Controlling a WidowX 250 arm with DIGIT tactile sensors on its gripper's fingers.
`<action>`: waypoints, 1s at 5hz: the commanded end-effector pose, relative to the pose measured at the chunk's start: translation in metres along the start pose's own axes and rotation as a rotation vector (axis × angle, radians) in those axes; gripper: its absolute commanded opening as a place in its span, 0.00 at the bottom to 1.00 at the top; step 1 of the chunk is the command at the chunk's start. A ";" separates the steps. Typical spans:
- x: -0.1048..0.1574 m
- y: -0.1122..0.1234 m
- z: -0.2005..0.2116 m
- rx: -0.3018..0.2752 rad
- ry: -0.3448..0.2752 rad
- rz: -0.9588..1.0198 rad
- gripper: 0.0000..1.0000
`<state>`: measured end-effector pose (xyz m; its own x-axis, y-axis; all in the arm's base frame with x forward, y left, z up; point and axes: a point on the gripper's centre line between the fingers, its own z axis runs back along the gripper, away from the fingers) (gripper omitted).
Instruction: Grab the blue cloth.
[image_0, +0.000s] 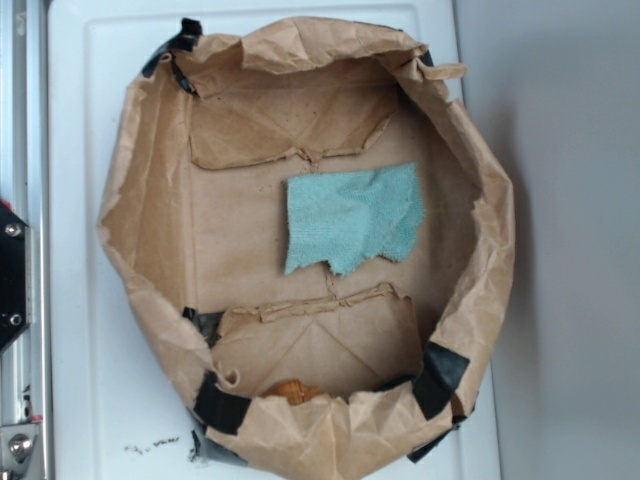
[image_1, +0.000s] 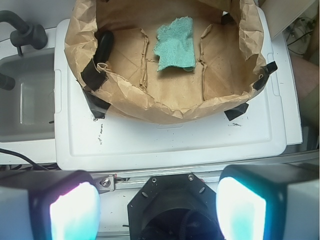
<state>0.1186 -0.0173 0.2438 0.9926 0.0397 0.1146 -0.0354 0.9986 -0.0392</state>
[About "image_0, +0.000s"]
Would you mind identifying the brown paper bag bin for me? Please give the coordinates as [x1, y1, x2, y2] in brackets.
[98, 17, 515, 479]

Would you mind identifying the orange wooden object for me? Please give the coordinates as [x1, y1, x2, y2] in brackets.
[261, 379, 323, 406]

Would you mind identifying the aluminium frame rail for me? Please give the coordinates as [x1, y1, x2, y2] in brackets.
[1, 1, 55, 479]

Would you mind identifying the black metal bracket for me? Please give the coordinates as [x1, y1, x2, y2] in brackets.
[0, 202, 28, 353]

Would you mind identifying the white plastic tray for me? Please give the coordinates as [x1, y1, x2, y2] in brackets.
[47, 3, 503, 480]

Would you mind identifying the light blue terry cloth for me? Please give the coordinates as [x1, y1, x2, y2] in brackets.
[285, 163, 425, 276]

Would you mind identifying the silver corner bracket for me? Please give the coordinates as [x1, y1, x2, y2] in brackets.
[0, 423, 44, 480]

